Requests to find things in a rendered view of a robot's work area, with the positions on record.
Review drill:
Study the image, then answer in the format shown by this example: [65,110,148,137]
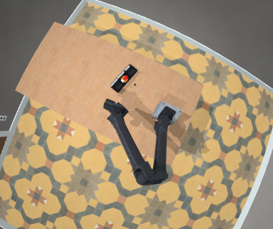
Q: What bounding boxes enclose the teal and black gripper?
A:
[123,107,129,117]

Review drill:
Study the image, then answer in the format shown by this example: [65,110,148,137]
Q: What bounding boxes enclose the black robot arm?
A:
[103,99,176,185]

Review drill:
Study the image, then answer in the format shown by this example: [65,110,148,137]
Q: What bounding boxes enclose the black rack of three labelled bins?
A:
[110,64,137,93]

